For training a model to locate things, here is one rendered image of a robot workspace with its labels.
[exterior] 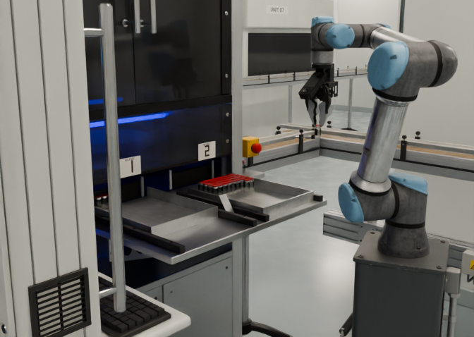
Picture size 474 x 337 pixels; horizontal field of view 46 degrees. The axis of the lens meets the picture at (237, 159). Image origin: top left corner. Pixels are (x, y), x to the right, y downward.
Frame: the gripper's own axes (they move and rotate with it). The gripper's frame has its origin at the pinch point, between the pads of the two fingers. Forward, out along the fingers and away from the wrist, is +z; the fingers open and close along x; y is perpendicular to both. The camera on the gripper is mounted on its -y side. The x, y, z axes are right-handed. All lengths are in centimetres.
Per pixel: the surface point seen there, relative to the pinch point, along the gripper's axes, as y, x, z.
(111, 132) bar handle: -98, -17, -19
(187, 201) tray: -42, 21, 21
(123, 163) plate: -56, 35, 7
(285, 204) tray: -24.3, -4.3, 21.3
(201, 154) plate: -22.9, 33.4, 11.3
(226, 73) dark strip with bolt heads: -7.7, 34.3, -15.3
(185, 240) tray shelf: -63, 1, 21
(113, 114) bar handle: -97, -18, -22
